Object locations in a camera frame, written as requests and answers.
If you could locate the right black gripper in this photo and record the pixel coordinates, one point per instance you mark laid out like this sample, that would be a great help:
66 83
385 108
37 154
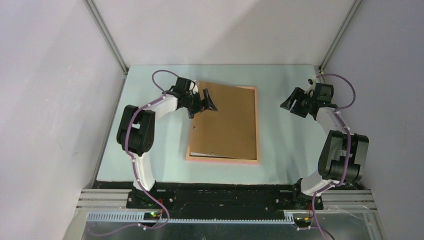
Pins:
297 92

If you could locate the aluminium front rail frame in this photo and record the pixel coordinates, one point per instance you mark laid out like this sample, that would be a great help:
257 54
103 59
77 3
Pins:
341 209

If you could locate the aluminium corner post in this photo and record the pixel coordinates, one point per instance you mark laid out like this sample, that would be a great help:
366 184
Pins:
106 34
340 33

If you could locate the brown cardboard backing board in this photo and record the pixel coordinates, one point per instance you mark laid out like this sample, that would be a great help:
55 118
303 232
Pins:
228 122

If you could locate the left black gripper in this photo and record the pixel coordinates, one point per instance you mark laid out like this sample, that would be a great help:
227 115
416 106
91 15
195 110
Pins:
207 104

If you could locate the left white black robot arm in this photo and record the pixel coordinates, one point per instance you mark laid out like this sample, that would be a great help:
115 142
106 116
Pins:
136 131

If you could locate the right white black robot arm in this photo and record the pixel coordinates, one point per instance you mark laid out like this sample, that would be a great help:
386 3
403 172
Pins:
344 153

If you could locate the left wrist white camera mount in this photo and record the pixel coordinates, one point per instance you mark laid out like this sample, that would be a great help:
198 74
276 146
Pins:
193 89

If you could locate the left aluminium corner post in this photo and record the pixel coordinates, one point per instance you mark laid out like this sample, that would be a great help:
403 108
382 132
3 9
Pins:
106 34

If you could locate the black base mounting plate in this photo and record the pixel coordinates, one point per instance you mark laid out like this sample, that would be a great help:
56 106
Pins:
249 205

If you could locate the grey slotted cable duct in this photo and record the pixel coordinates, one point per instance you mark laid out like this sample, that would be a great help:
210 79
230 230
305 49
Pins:
143 217

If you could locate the right aluminium corner post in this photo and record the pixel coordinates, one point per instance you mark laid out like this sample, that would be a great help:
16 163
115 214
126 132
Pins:
340 33

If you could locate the orange wooden picture frame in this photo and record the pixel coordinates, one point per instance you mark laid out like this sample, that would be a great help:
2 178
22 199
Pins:
256 132

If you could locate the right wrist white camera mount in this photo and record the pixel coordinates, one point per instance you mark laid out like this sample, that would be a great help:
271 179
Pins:
312 82

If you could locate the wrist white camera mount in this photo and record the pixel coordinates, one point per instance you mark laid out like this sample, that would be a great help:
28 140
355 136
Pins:
193 89
312 82

